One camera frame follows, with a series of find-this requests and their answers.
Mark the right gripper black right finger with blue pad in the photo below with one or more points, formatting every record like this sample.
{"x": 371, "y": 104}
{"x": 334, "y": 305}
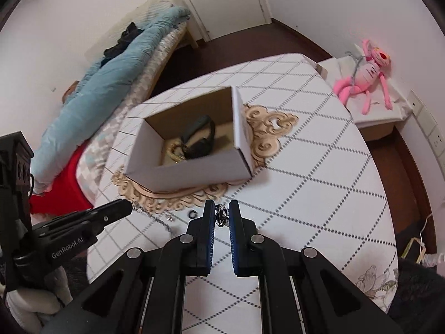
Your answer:
{"x": 255, "y": 255}

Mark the pink panther plush toy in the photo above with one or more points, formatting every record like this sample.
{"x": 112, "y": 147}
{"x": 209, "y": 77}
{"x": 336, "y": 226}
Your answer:
{"x": 369, "y": 69}

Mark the red cloth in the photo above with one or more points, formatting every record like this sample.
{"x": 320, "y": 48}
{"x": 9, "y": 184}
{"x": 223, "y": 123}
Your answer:
{"x": 65, "y": 195}

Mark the grey checked mattress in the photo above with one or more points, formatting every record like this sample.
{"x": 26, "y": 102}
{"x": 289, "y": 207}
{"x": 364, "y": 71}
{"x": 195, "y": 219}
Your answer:
{"x": 91, "y": 164}

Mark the black smart watch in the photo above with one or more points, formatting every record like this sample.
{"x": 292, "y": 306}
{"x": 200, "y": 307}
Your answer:
{"x": 197, "y": 140}

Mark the white wall sockets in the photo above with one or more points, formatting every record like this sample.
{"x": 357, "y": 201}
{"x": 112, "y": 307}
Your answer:
{"x": 429, "y": 127}

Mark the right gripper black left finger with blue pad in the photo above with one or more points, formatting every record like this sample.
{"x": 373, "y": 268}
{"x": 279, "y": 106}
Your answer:
{"x": 190, "y": 254}

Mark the white cardboard box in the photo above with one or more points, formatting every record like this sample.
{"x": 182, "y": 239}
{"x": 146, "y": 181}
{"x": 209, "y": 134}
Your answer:
{"x": 156, "y": 161}

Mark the white cloth covered box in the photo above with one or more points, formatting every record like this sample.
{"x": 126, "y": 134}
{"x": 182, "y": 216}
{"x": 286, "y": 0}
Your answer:
{"x": 379, "y": 121}

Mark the black clothes on bed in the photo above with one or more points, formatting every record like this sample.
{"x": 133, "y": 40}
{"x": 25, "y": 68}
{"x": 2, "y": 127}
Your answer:
{"x": 131, "y": 32}

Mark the white door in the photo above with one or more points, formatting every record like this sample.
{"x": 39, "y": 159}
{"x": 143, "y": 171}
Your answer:
{"x": 217, "y": 18}

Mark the light blue quilt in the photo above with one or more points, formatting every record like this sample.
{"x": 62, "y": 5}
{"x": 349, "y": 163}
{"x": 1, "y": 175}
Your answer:
{"x": 96, "y": 96}

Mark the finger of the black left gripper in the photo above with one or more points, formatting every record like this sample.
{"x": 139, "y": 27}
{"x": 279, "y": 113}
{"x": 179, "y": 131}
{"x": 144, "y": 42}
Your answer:
{"x": 104, "y": 213}

